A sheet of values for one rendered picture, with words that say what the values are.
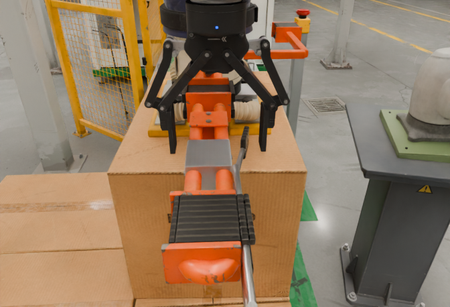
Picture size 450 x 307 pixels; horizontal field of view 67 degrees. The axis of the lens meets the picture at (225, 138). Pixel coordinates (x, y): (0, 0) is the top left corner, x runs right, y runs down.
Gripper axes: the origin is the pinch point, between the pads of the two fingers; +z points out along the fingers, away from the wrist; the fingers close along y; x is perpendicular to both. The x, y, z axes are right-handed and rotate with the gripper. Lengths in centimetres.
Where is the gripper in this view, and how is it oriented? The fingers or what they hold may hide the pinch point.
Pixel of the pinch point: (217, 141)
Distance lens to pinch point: 51.7
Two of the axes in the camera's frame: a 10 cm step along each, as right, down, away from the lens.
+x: 0.4, 5.0, -8.7
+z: 0.0, 8.7, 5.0
